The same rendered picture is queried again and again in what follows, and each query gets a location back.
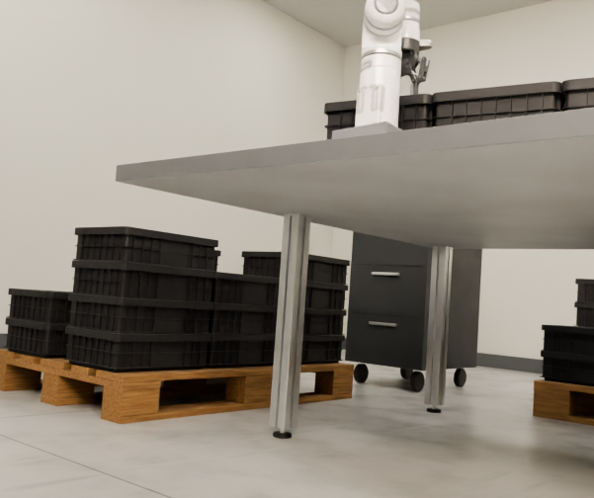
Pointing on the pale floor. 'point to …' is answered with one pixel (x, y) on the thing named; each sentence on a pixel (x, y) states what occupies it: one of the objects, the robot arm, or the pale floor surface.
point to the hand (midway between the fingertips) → (403, 95)
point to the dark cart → (408, 308)
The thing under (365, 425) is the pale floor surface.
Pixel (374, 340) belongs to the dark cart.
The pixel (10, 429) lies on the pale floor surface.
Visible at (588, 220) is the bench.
